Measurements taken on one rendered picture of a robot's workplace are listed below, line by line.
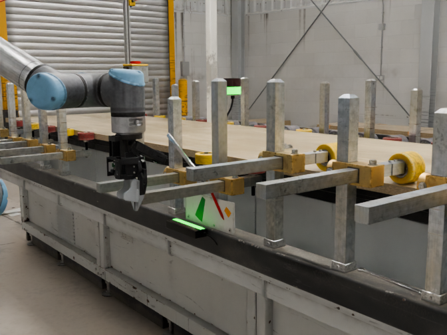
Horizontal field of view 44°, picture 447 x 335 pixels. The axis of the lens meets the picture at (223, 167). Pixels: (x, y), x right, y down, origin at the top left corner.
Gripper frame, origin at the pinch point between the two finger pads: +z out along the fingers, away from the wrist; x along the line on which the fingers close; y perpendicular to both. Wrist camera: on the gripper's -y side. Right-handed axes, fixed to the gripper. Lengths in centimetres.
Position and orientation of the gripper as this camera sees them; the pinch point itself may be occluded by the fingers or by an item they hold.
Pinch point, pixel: (138, 205)
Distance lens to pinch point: 155.0
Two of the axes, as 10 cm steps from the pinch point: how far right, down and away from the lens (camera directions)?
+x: 6.2, 1.2, -7.8
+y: -7.9, 1.0, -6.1
